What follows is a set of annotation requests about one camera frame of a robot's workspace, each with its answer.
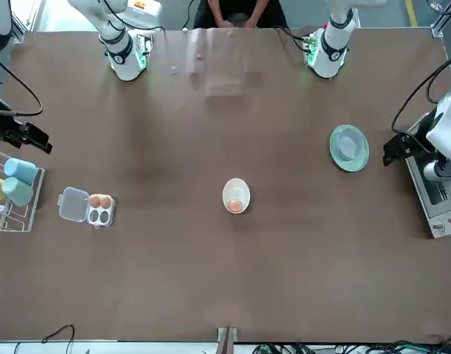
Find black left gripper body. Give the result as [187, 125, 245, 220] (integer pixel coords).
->
[404, 112, 438, 162]

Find white bowl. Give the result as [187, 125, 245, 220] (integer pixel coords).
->
[221, 178, 251, 215]

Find grey bowl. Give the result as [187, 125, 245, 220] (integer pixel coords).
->
[338, 127, 364, 162]

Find clear plastic egg carton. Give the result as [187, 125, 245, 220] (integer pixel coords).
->
[57, 186, 116, 228]

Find pale green plate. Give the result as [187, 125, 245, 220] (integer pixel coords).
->
[329, 124, 371, 173]

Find blue cup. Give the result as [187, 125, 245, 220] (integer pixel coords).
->
[3, 157, 38, 186]

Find green cup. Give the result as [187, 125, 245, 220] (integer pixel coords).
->
[1, 176, 35, 208]

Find white toaster oven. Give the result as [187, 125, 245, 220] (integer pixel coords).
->
[398, 110, 451, 240]

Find white box with orange label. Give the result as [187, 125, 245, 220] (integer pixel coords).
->
[126, 0, 164, 18]

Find person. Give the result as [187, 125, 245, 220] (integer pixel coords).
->
[193, 0, 288, 30]

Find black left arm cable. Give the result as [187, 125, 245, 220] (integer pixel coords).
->
[391, 51, 451, 156]

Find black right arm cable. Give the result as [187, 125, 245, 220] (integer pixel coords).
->
[0, 51, 44, 117]

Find aluminium frame rail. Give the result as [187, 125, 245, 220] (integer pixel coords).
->
[430, 0, 451, 86]

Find black arm base cable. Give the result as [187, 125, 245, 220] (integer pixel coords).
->
[275, 24, 312, 52]

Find thin black cable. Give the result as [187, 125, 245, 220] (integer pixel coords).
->
[40, 323, 76, 354]

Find bundle of black cables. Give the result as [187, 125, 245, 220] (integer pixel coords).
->
[254, 334, 451, 354]

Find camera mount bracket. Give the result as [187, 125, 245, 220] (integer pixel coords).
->
[217, 326, 240, 354]

